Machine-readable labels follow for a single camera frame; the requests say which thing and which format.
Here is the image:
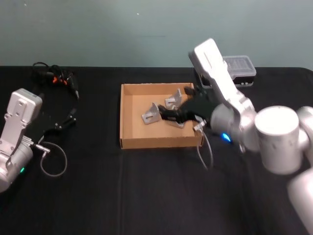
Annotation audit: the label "thin grey gripper cable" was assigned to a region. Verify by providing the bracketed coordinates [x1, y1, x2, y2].
[36, 141, 68, 177]
[193, 119, 214, 170]

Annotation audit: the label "silver metal angle bracket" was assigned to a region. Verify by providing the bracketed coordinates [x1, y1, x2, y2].
[168, 119, 186, 129]
[164, 88, 183, 110]
[141, 102, 161, 126]

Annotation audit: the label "black tablecloth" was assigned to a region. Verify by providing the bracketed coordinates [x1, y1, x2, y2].
[0, 65, 313, 235]

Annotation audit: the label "shallow brown cardboard tray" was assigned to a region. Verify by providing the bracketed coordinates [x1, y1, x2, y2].
[119, 82, 205, 149]

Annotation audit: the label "thin grey left gripper cable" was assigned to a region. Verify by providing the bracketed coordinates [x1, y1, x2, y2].
[36, 141, 68, 177]

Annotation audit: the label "thin grey right gripper cable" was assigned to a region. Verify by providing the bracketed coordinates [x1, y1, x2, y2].
[193, 119, 214, 170]

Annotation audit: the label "black corded tool orange parts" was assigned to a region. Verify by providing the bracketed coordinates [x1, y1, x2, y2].
[31, 62, 81, 100]

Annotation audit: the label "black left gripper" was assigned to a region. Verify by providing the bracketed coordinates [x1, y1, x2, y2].
[28, 106, 78, 146]

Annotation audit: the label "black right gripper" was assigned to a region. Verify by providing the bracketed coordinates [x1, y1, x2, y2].
[158, 85, 222, 123]

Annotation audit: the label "clear plastic case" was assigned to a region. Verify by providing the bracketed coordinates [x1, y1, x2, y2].
[200, 55, 257, 89]

